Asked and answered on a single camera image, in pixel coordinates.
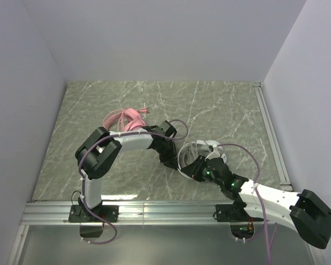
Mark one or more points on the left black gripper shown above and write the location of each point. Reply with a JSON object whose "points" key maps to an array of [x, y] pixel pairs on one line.
{"points": [[169, 154]]}

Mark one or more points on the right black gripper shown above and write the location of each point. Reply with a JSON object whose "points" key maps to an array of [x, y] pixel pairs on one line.
{"points": [[196, 168]]}

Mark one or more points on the white headphones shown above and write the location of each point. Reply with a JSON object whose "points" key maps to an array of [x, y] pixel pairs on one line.
{"points": [[190, 152]]}

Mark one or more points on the pink headphones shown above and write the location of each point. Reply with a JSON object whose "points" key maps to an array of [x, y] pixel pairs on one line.
{"points": [[127, 119]]}

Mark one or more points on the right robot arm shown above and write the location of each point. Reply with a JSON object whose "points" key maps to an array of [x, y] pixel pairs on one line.
{"points": [[304, 212]]}

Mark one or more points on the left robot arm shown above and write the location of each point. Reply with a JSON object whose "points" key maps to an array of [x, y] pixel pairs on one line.
{"points": [[97, 154]]}

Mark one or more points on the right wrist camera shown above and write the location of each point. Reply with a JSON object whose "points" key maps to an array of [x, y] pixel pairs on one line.
{"points": [[216, 152]]}

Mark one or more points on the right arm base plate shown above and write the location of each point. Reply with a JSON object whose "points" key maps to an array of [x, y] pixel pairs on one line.
{"points": [[224, 213]]}

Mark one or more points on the front aluminium rail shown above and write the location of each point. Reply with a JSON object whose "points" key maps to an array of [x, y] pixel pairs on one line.
{"points": [[130, 213]]}

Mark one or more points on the aluminium rail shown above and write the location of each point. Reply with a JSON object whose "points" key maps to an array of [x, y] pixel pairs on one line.
{"points": [[277, 155], [130, 213]]}

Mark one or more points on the right aluminium rail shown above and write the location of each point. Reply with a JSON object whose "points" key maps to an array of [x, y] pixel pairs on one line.
{"points": [[277, 155]]}

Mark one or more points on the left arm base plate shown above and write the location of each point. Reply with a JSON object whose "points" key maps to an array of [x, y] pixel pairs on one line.
{"points": [[79, 214]]}

